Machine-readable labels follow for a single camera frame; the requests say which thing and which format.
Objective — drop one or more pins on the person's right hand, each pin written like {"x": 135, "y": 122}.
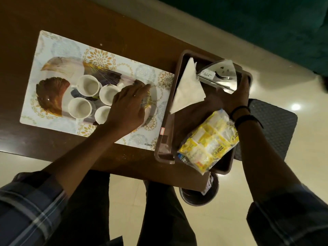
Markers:
{"x": 235, "y": 98}

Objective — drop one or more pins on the person's left hand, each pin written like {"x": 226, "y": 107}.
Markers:
{"x": 125, "y": 112}

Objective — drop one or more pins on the white ceramic cup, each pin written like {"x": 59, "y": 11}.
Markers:
{"x": 80, "y": 108}
{"x": 109, "y": 94}
{"x": 102, "y": 115}
{"x": 88, "y": 85}

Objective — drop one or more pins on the steel smiley napkin holder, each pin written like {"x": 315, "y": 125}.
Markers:
{"x": 223, "y": 76}

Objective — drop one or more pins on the white paper napkins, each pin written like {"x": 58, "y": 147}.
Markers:
{"x": 187, "y": 92}

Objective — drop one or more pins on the clear zip bag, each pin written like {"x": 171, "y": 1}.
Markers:
{"x": 210, "y": 140}

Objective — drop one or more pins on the brown plastic tray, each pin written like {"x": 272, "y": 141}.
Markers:
{"x": 187, "y": 125}

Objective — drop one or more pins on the leaf print serving tray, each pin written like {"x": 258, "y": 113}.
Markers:
{"x": 51, "y": 94}

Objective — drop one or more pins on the floral placemat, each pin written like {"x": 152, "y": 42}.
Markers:
{"x": 61, "y": 47}

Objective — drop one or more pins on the person's right forearm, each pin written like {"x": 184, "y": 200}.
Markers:
{"x": 264, "y": 161}

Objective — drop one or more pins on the person's left forearm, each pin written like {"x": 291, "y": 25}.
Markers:
{"x": 82, "y": 161}

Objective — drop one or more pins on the thin black wristband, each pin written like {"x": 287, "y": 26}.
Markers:
{"x": 238, "y": 108}

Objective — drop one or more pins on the black plastic stool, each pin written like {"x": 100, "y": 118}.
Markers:
{"x": 276, "y": 125}

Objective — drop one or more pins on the long green sofa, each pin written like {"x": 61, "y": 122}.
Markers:
{"x": 256, "y": 23}

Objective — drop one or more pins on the brown wooden table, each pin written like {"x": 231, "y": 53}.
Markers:
{"x": 115, "y": 33}

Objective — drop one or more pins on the crumpled paper trash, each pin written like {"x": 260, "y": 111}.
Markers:
{"x": 207, "y": 184}

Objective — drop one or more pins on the black and blue backpack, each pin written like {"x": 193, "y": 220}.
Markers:
{"x": 325, "y": 84}

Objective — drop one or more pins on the round metal waste bin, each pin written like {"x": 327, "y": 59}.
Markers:
{"x": 192, "y": 198}

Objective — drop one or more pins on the dark trousers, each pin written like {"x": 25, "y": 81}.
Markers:
{"x": 164, "y": 215}

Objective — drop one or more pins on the plaid shirt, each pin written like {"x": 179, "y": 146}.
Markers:
{"x": 25, "y": 207}

